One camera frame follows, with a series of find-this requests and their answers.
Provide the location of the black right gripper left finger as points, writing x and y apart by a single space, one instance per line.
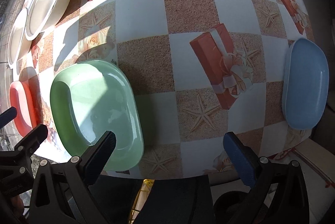
53 183

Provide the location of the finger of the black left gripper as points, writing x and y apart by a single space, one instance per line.
16 171

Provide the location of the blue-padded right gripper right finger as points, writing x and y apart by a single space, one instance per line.
278 192

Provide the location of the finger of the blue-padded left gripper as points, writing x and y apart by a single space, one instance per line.
7 116

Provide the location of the green oval plate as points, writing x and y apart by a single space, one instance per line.
90 98

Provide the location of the cream round bowl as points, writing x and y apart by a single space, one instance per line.
43 14

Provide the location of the red oval plate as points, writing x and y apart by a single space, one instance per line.
21 99

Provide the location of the cream bowl near edge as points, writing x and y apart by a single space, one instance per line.
18 45

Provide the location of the patterned checkered tablecloth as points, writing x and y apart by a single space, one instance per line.
197 68

